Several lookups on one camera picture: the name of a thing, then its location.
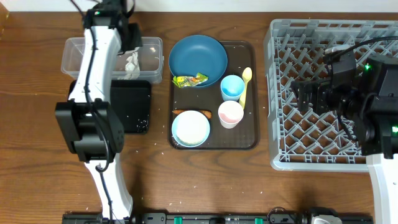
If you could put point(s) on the black waste tray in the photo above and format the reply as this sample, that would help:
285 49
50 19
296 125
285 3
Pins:
130 100

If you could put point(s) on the yellow plastic spoon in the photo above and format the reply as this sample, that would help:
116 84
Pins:
246 76

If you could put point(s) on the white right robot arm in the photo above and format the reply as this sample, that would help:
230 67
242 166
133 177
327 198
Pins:
370 102

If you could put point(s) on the orange carrot piece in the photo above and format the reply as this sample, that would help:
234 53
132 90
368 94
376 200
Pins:
207 113

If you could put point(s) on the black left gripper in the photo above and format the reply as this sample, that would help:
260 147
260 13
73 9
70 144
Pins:
138 42

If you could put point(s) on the clear plastic waste bin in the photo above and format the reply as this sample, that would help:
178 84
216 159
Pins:
150 59

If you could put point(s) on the dark blue plate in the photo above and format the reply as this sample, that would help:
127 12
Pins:
198 54

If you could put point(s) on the light blue bowl with rice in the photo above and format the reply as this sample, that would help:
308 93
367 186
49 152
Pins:
190 128

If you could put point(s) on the grey dishwasher rack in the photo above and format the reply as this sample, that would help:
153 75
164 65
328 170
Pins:
293 50

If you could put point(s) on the light blue plastic cup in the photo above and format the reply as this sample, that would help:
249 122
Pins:
232 87

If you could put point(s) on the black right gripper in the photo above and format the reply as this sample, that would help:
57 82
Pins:
303 98

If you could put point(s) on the pink plastic cup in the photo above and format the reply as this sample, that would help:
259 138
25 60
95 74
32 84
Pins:
230 114

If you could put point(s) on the yellow green snack wrapper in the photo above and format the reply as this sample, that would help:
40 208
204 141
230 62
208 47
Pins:
189 81

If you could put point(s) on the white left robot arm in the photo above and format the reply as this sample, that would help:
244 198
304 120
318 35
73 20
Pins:
90 127

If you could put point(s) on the white tissue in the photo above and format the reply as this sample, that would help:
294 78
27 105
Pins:
132 67

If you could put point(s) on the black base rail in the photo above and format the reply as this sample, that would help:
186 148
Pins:
277 215

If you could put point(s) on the dark brown serving tray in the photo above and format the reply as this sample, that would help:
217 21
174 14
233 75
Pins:
246 134

